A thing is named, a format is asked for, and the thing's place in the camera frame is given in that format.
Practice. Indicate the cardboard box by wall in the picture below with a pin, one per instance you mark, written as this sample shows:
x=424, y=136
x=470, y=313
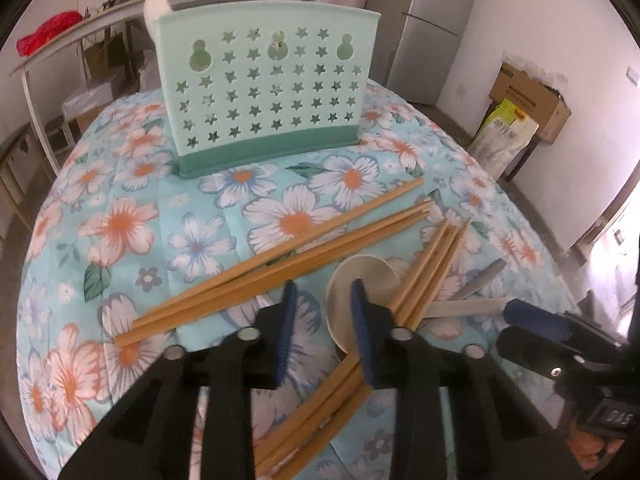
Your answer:
x=544, y=105

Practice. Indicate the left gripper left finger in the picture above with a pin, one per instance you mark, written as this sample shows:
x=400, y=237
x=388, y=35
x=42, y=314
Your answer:
x=148, y=433

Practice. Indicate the person right hand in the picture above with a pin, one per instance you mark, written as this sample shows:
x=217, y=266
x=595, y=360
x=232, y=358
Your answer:
x=591, y=451

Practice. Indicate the floral blue tablecloth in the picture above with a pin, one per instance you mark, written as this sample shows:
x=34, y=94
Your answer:
x=120, y=233

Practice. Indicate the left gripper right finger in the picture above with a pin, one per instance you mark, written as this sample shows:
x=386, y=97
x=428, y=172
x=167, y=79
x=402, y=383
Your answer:
x=461, y=414

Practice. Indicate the silver refrigerator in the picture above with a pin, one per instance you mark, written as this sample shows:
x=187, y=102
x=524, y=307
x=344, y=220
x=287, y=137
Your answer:
x=416, y=43

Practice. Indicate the white spoon in holder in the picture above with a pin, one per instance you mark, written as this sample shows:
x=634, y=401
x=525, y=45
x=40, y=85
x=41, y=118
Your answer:
x=152, y=11

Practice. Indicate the teal plastic utensil holder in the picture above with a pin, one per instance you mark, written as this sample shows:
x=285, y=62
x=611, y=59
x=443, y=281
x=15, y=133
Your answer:
x=249, y=81

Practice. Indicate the yellow green bag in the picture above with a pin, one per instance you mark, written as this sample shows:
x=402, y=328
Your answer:
x=504, y=133

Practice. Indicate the red plastic bag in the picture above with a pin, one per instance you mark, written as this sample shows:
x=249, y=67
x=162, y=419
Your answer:
x=47, y=31

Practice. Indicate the grey spoon handle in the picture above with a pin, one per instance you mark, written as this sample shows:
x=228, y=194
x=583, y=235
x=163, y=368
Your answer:
x=482, y=278

